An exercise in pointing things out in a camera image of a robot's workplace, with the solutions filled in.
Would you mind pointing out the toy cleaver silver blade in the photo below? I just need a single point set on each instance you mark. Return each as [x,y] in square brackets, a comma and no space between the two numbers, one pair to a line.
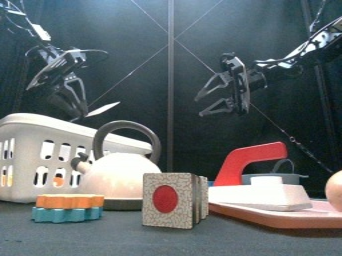
[103,109]

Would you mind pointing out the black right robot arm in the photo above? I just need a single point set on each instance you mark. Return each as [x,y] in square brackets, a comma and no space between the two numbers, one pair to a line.
[311,43]

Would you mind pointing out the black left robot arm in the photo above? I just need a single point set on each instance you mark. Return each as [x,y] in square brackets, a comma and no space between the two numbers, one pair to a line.
[20,20]

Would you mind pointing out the white plastic laundry basket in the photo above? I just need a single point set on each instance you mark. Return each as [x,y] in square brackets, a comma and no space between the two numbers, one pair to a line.
[27,156]

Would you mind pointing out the orange item inside basket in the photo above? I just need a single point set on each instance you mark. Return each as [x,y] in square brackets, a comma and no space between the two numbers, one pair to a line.
[58,181]

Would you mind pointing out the speckled box with red dot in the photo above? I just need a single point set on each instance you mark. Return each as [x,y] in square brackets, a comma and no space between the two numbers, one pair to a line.
[167,200]

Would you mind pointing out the orange wooden gear block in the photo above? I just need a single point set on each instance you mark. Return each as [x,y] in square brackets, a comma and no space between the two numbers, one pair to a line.
[68,201]

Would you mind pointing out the peach coloured round toy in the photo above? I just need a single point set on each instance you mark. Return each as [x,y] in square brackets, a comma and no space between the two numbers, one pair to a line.
[334,191]

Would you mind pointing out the pink tray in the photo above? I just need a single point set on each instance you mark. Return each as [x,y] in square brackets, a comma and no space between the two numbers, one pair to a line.
[311,216]

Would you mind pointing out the grey vertical frame pole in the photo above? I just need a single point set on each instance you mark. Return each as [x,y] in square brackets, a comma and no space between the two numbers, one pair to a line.
[170,83]

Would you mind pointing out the dark slanted frame pole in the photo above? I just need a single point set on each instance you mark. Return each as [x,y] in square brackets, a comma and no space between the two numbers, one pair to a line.
[322,100]

